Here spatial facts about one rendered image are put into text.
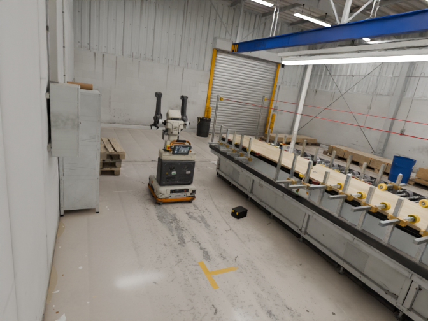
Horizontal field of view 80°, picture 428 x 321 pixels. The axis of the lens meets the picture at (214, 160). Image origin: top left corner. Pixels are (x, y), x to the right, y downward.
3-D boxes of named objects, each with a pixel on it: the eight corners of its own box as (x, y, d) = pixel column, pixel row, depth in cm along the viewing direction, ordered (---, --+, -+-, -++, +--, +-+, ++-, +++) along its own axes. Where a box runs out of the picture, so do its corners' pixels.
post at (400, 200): (384, 249, 224) (402, 199, 211) (380, 246, 227) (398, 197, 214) (386, 248, 226) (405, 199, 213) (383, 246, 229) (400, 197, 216)
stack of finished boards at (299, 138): (316, 142, 1151) (316, 139, 1146) (275, 141, 1035) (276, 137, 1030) (303, 139, 1215) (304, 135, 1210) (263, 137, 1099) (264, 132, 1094)
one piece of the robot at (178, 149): (190, 157, 394) (194, 146, 380) (168, 157, 377) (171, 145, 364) (188, 152, 401) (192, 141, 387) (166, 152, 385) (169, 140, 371)
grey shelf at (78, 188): (60, 216, 320) (57, 89, 279) (64, 188, 396) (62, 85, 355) (99, 213, 340) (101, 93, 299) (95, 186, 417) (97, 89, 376)
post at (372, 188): (358, 233, 245) (373, 186, 233) (355, 231, 248) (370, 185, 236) (360, 232, 247) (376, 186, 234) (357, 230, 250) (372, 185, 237)
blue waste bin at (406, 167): (402, 186, 692) (411, 160, 673) (381, 178, 741) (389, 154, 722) (413, 185, 719) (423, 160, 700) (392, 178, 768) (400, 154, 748)
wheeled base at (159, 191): (195, 201, 410) (197, 186, 403) (156, 204, 381) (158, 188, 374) (182, 185, 467) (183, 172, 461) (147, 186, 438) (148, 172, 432)
